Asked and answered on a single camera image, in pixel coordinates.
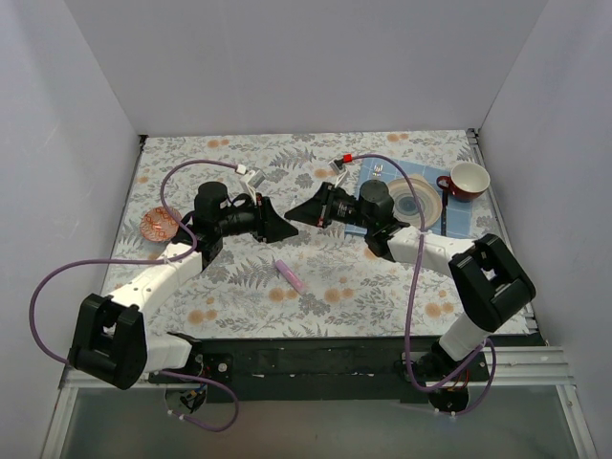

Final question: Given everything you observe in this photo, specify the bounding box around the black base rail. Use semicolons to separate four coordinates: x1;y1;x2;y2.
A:
142;337;546;407

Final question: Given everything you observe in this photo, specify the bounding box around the silver fork black handle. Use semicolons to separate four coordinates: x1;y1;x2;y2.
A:
372;164;383;179

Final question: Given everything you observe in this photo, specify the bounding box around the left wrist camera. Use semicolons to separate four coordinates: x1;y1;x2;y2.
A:
235;164;266;201

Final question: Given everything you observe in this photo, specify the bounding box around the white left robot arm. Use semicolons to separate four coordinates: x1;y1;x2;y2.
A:
68;182;298;389

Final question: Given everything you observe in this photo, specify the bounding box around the red white mug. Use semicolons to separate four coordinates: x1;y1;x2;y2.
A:
436;163;491;202

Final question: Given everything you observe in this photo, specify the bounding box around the red patterned small bowl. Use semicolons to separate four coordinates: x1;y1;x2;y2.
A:
140;207;182;243

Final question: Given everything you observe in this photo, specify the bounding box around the black-handled knife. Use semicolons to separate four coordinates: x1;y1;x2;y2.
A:
440;189;448;236

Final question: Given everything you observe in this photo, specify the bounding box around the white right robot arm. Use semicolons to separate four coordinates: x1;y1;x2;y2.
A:
285;180;536;381

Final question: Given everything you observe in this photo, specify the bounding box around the pink highlighter pen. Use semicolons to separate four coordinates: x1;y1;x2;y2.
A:
274;259;306;295

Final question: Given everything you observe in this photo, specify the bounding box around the beige blue-ringed plate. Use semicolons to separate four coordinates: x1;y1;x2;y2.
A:
387;174;443;230

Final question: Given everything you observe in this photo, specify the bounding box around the blue checkered cloth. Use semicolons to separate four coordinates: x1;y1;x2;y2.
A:
355;159;471;238

